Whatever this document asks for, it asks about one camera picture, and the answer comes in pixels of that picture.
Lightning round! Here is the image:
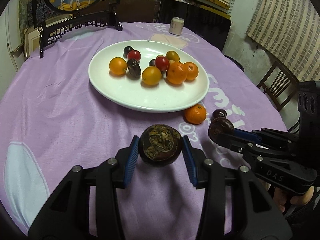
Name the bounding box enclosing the dark cherry with stem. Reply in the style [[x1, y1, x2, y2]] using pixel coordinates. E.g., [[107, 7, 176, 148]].
[[212, 109, 227, 119], [123, 46, 134, 57]]

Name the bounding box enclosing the small orange tangerine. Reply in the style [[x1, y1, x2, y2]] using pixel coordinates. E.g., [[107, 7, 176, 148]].
[[184, 62, 199, 81], [184, 104, 207, 125]]

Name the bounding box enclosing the yellow orange tomato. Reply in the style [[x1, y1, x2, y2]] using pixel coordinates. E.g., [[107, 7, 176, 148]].
[[142, 66, 162, 86], [165, 50, 180, 62]]

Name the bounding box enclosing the small orange kumquat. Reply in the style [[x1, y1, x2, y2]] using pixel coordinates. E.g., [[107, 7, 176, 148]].
[[109, 57, 127, 75]]

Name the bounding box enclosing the large rough orange tangerine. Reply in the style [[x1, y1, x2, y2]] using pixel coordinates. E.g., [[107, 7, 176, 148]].
[[166, 62, 188, 85]]

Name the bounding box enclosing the red cherry tomato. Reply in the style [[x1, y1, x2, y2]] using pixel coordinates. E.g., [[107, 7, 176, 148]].
[[155, 56, 170, 72], [127, 50, 141, 61]]

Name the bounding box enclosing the person right hand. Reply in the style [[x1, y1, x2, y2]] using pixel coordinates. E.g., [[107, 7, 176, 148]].
[[273, 186, 314, 213]]

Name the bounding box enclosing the white oval plate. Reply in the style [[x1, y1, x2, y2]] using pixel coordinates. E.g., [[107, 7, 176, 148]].
[[88, 40, 209, 113]]

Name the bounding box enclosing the wooden chair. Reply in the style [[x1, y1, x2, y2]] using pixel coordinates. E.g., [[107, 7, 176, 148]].
[[257, 60, 299, 111]]

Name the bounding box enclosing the purple printed tablecloth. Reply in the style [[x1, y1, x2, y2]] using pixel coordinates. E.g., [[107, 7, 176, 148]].
[[1, 23, 286, 239]]

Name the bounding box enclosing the checkered curtain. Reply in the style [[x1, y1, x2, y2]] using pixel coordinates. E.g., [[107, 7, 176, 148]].
[[246, 0, 319, 81]]

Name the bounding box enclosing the white drink can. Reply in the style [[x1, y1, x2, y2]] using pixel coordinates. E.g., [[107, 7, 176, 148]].
[[169, 17, 184, 36]]

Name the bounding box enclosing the round deer picture screen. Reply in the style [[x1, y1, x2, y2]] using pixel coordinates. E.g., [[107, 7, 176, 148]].
[[31, 0, 123, 58]]

